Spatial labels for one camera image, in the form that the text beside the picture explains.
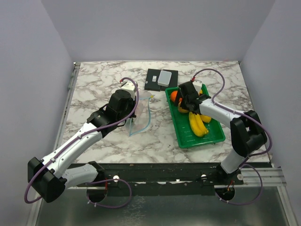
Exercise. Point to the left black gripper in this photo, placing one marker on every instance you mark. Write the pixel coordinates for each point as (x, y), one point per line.
(133, 101)

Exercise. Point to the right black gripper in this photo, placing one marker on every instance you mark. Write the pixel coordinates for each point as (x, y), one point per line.
(178, 96)

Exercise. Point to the yellow peach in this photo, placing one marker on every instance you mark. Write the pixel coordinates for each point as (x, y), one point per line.
(180, 109)

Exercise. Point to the clear zip top bag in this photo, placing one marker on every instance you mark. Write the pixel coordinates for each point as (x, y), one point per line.
(143, 114)

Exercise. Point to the yellow lemon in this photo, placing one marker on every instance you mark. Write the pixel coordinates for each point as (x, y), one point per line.
(205, 118)

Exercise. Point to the yellow banana bunch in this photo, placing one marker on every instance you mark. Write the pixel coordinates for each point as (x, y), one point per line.
(197, 125)

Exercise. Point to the green plastic tray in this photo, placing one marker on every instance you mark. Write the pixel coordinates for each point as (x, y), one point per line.
(184, 134)

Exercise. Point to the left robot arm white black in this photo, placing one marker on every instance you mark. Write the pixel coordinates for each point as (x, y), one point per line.
(50, 176)

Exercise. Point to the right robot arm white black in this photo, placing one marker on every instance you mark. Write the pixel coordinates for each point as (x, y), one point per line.
(247, 134)

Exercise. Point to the orange fruit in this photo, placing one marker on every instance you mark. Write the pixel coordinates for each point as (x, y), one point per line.
(173, 96)

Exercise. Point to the grey translucent small case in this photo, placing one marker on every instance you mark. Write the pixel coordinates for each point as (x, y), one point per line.
(164, 78)

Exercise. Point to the black flat box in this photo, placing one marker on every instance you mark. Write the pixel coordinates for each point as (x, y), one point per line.
(151, 82)

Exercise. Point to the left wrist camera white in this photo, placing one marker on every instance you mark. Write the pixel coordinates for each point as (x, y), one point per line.
(128, 86)

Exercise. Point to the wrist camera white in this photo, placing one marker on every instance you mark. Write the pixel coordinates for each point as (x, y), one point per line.
(128, 86)
(197, 85)

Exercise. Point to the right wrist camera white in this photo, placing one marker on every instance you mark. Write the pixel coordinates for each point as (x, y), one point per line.
(197, 85)

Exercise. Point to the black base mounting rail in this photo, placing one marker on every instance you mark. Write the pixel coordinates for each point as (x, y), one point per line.
(161, 179)

